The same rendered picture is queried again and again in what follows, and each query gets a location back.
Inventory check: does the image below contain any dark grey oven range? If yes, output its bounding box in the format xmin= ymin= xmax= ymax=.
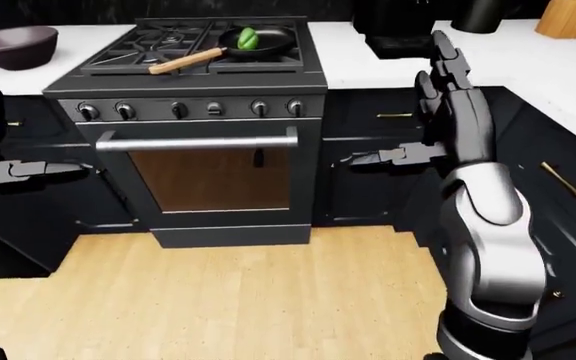
xmin=42 ymin=18 xmax=330 ymax=249

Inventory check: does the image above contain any silver cabinet bar handle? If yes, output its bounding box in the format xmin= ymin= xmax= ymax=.
xmin=74 ymin=219 xmax=138 ymax=230

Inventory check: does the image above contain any wooden knife block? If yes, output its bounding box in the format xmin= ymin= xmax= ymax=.
xmin=537 ymin=0 xmax=576 ymax=41

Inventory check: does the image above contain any dark corner cabinet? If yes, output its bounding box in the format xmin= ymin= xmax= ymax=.
xmin=321 ymin=85 xmax=576 ymax=360

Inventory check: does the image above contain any long brass drawer handle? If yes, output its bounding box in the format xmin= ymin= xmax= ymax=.
xmin=539 ymin=161 xmax=576 ymax=200

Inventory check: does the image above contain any black coffee machine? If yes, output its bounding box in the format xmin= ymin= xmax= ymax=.
xmin=352 ymin=0 xmax=438 ymax=60

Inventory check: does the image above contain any silver oven door handle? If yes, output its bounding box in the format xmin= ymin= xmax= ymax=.
xmin=95 ymin=126 xmax=300 ymax=153

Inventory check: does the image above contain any green bell pepper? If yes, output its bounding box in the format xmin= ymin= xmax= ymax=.
xmin=237 ymin=26 xmax=261 ymax=51

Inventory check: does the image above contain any dark brown bowl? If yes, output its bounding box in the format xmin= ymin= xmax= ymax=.
xmin=0 ymin=27 xmax=60 ymax=72

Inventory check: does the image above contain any dark cabinet beside bowl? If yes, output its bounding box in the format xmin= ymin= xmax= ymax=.
xmin=0 ymin=93 xmax=142 ymax=281

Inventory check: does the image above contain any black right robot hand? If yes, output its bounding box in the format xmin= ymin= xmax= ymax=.
xmin=350 ymin=30 xmax=495 ymax=176

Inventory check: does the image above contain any black pan with wooden handle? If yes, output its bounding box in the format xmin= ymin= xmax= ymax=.
xmin=148 ymin=24 xmax=297 ymax=76

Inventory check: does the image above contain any black cylindrical canister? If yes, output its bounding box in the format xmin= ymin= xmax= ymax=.
xmin=449 ymin=0 xmax=505 ymax=33

